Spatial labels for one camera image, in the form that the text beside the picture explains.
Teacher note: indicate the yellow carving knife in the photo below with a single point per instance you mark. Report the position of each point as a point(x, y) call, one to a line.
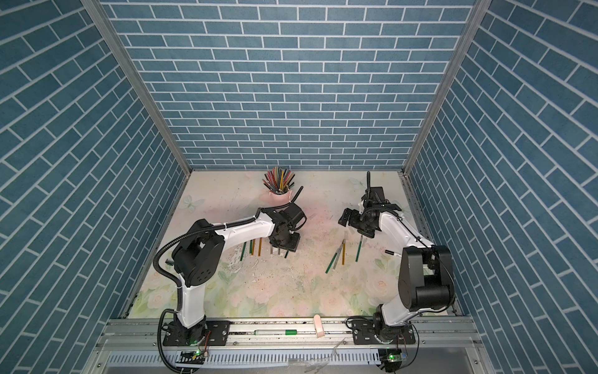
point(343, 253)

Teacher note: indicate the green marker on rail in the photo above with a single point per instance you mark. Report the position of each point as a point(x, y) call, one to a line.
point(264, 332)

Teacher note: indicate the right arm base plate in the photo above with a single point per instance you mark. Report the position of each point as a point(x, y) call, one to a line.
point(366, 331)

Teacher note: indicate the beige eraser on rail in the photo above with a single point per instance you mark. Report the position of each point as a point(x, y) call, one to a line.
point(318, 326)

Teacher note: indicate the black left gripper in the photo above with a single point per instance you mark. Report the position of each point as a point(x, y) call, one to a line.
point(293, 246)

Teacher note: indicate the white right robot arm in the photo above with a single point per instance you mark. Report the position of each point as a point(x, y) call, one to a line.
point(425, 283)

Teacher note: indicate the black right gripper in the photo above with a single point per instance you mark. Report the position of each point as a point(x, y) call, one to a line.
point(353, 222)

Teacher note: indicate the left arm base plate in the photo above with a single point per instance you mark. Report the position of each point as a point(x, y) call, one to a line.
point(196, 334)

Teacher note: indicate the silver carving knife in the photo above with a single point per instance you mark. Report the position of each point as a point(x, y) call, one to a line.
point(339, 255)

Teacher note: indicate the aluminium corner frame post right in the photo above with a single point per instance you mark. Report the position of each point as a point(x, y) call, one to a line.
point(462, 47)

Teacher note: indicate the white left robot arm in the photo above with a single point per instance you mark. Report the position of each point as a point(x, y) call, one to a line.
point(197, 254)

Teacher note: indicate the dark green carving knife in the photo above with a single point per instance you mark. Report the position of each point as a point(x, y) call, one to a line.
point(332, 261)

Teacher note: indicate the aluminium corner frame post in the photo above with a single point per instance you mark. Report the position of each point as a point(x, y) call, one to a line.
point(113, 41)
point(462, 47)

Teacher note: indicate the aluminium corner frame post left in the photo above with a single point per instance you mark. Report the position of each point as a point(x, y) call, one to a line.
point(113, 41)

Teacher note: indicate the aluminium front rail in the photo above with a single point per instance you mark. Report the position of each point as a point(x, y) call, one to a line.
point(438, 344)

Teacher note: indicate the black marker pen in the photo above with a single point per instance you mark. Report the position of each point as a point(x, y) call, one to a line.
point(393, 254)

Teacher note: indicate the pink cup of coloured pencils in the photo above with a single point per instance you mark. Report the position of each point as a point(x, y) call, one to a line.
point(279, 182)

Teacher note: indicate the far left green knife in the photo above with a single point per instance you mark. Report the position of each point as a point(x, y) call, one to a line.
point(243, 251)

